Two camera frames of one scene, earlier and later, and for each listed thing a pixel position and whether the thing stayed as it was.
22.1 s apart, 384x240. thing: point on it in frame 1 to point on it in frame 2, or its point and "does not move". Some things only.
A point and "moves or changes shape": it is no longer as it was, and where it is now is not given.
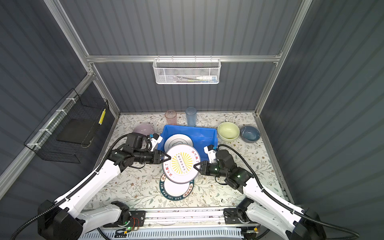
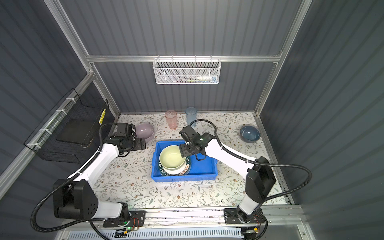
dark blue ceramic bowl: [250, 133] does not move
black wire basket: [71, 127] does not move
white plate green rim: [174, 191] to [175, 172]
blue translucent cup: [191, 115] does not move
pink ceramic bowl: [145, 128] does not move
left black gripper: [157, 158] to [138, 146]
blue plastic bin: [201, 136] moves or changes shape
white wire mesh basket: [186, 71] does not move
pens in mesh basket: [198, 79] does not move
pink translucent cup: [171, 116] does not move
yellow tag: [102, 116] does not move
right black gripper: [204, 170] to [184, 152]
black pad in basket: [77, 130] does not move
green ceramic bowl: [228, 131] to [170, 157]
